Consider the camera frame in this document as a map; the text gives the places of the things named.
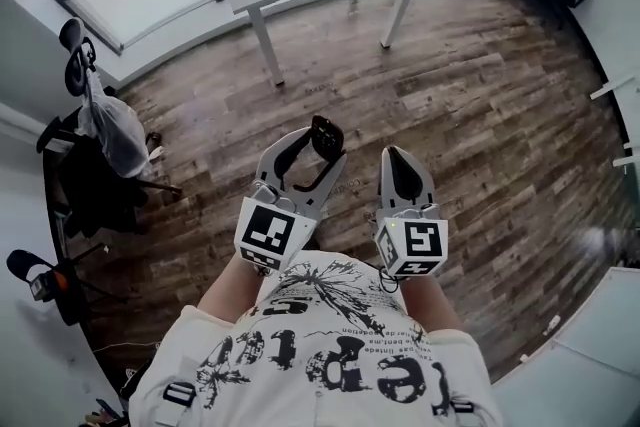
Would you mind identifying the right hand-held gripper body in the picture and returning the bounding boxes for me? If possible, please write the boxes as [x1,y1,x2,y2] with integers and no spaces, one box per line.
[372,202,449,280]

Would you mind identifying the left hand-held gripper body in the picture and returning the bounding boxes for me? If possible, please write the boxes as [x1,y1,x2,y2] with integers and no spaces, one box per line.
[233,178,322,272]

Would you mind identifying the black remote control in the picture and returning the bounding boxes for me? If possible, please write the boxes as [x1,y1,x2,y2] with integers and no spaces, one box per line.
[310,114,346,164]

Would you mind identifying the person's left forearm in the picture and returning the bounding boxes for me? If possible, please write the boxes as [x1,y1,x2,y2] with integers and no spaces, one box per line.
[196,252,263,322]

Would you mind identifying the person's right forearm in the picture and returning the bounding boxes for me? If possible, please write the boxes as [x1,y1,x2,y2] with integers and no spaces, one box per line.
[398,272,464,332]

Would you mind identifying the white printed shirt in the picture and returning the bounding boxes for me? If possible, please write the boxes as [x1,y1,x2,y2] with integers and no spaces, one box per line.
[128,248,505,427]

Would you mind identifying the clear plastic bag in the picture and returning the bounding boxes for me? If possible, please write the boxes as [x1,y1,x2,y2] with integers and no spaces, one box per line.
[75,72,152,180]

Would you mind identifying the black office chair with headrest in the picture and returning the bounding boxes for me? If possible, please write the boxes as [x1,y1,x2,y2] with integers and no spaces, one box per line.
[35,17,183,239]

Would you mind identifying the white desk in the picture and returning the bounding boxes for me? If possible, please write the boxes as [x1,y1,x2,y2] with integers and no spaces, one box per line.
[491,265,640,427]

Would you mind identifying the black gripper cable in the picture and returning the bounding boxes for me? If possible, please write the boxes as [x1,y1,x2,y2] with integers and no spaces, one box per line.
[368,209,402,294]

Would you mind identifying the black tripod with camera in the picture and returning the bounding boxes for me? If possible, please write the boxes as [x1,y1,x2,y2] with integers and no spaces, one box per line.
[5,242,129,327]

